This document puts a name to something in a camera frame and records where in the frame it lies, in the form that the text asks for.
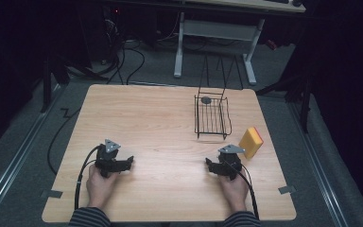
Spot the yellow and red sponge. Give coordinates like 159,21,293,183
238,126,265,161

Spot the hand-held gripper black cable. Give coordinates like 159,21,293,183
232,162,261,220
74,145,104,211

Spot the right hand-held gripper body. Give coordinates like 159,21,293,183
217,144,247,182

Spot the aluminium floor rail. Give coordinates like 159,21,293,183
0,82,62,221
287,101,350,227

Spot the black metal stand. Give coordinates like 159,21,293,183
254,70,314,134
40,51,110,114

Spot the person's right hand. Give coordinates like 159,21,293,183
217,172,251,213

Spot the bundle of black cables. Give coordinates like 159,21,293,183
98,17,147,86

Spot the right hand-held gripper black cable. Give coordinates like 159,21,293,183
232,162,261,220

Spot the grey tape piece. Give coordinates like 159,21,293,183
40,189,64,200
278,184,297,195

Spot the left hand-held gripper black cable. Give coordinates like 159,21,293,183
74,145,104,211

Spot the white-legged desk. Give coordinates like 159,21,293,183
172,0,307,86

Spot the black floor cable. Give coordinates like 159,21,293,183
46,106,82,176

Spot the black wire rack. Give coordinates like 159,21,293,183
193,54,244,141

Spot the person's left hand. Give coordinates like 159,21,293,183
85,164,119,211

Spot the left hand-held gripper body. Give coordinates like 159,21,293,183
95,138,126,179

